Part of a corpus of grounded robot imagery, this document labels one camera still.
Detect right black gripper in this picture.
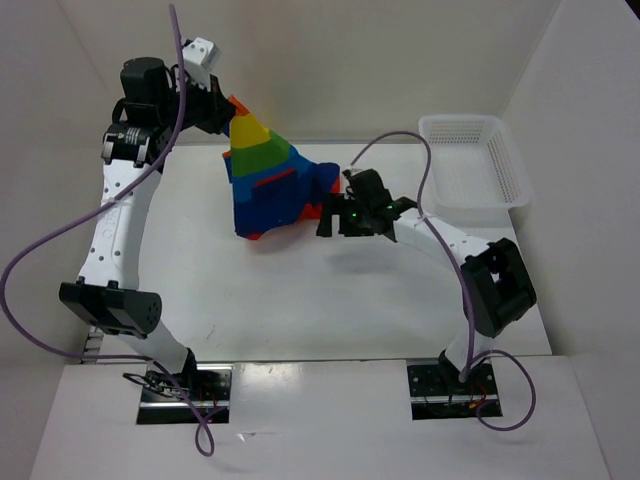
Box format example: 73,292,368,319
316,192,374,237

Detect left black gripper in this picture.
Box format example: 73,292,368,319
160,69,240,135

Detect rainbow striped shorts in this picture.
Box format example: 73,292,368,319
222,96,341,241

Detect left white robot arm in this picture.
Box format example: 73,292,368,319
59,56,235,400

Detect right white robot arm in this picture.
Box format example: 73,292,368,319
316,169,537,393

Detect white perforated plastic basket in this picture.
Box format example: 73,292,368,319
418,114,532,215

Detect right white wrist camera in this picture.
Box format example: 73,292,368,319
342,169,363,182

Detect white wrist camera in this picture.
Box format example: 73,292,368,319
182,37,220,92
342,169,363,182

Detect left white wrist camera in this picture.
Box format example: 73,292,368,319
182,37,220,92

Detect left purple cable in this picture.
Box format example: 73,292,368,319
1,3,227,458

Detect purple cable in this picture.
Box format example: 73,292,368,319
343,130,538,431
1,3,227,458

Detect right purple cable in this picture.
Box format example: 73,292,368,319
343,130,538,431

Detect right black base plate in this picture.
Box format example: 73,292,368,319
407,360,502,421

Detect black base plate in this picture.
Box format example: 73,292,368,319
407,360,502,421
123,366,232,425

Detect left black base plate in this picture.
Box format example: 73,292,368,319
123,366,232,425

